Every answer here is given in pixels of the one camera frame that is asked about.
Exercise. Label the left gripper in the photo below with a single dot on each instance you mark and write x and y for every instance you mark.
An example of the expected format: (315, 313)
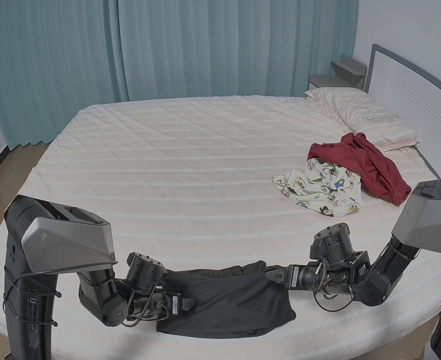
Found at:
(160, 306)

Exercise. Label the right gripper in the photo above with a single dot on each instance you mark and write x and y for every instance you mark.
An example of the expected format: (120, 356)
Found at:
(308, 278)

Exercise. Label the black T-shirt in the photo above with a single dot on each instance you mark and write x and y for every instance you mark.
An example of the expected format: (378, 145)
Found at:
(235, 302)

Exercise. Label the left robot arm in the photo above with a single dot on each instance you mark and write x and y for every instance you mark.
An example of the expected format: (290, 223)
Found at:
(66, 234)

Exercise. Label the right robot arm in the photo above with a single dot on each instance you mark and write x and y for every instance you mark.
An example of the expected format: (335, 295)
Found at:
(423, 216)

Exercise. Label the bed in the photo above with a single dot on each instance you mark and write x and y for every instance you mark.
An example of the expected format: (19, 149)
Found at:
(186, 156)

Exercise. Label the white printed garment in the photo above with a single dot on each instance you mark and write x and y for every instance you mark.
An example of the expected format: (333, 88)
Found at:
(318, 189)

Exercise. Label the dark red garment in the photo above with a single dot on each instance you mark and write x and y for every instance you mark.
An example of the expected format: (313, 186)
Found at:
(378, 171)

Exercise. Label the cream pillow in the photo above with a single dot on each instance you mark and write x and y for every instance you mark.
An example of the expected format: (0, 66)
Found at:
(363, 111)

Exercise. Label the grey bedside table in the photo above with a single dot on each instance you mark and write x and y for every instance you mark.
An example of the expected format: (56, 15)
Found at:
(336, 75)

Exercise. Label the blue-green curtain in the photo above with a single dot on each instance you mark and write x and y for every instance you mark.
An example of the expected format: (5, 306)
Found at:
(55, 58)
(235, 32)

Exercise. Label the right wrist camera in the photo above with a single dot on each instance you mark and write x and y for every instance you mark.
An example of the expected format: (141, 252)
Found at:
(315, 249)

